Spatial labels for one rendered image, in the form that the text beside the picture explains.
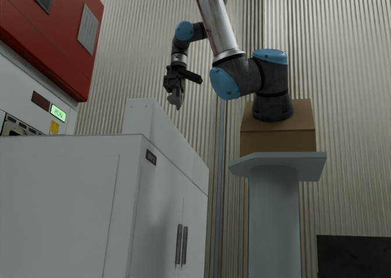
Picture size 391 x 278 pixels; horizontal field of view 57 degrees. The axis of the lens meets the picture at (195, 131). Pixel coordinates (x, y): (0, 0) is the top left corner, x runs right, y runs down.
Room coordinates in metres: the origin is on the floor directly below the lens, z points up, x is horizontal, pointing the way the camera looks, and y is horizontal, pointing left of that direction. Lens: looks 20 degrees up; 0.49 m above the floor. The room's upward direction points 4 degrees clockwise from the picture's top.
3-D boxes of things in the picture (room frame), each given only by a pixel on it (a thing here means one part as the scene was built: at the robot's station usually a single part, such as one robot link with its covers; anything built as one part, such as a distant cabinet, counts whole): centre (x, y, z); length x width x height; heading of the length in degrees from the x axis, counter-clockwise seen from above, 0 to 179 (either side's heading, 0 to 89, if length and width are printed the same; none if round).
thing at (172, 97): (1.41, 0.10, 1.14); 0.06 x 0.03 x 0.09; 76
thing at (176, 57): (1.42, 0.10, 1.33); 0.08 x 0.08 x 0.05
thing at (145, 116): (1.30, 0.11, 0.89); 0.55 x 0.09 x 0.14; 166
